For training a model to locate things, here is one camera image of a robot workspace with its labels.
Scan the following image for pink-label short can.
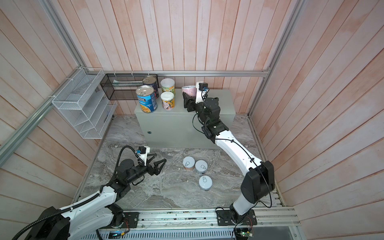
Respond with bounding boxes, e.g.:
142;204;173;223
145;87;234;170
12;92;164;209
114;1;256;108
182;86;197;98

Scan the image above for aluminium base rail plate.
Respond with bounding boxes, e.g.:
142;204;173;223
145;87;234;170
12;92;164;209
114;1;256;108
68;207;306;240

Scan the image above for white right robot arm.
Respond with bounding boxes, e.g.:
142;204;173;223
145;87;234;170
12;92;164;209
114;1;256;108
183;89;275;224

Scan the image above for black wire mesh basket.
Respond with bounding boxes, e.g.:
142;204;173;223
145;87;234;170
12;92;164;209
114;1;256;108
100;74;148;101

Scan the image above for aluminium wall rail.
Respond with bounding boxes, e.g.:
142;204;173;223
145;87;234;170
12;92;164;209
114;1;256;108
86;68;269;78

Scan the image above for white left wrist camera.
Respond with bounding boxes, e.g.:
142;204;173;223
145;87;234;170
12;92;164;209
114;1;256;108
137;146;150;166

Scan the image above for orange-label short can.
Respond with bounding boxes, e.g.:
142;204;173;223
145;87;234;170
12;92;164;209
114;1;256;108
183;156;196;170

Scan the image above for yellow can white lid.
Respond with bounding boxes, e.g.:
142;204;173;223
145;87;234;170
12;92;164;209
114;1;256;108
160;78;175;94
160;91;175;111

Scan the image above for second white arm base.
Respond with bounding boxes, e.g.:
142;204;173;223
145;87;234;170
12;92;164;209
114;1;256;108
107;204;139;229

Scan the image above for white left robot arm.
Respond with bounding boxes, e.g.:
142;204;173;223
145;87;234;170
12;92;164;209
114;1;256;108
13;146;167;240

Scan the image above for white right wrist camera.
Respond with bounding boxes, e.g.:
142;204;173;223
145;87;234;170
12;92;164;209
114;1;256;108
196;82;209;104

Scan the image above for blue soup can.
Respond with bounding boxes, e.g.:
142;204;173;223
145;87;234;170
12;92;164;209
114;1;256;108
136;85;157;113

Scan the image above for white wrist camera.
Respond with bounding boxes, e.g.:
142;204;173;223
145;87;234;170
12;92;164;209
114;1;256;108
196;82;209;104
137;146;150;166

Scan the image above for grey-label short can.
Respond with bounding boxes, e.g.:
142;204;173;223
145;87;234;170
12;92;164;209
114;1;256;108
195;160;208;175

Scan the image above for dark blue tomato can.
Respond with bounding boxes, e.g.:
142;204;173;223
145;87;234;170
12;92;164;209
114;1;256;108
143;75;159;98

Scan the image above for grey metal cabinet box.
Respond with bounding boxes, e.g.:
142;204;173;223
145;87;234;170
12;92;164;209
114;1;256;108
135;89;219;149

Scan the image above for short white-top can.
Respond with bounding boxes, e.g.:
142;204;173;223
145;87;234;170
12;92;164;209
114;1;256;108
199;175;213;191

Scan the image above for white wire mesh shelf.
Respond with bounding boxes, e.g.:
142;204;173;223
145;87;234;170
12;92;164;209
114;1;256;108
52;68;117;140

